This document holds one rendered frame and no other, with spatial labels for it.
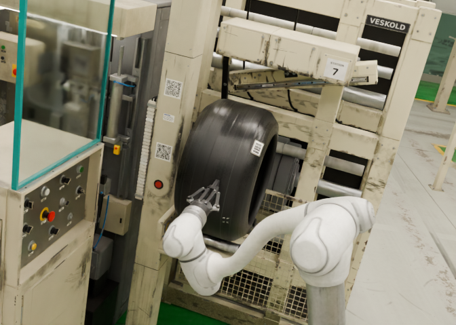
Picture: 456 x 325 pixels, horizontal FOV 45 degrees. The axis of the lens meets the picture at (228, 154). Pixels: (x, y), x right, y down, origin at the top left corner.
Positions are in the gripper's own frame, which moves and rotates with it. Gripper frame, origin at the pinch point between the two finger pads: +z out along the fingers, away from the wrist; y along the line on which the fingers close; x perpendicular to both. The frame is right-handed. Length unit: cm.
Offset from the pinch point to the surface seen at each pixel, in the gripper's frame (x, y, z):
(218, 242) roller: 35.6, -2.3, 12.7
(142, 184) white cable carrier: 25, 39, 23
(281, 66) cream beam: -33, -7, 56
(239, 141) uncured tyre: -14.1, -3.2, 14.8
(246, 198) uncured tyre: 5.2, -11.9, 6.7
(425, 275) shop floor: 153, -127, 197
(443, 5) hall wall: 114, -146, 1037
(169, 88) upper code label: -22.1, 32.8, 28.0
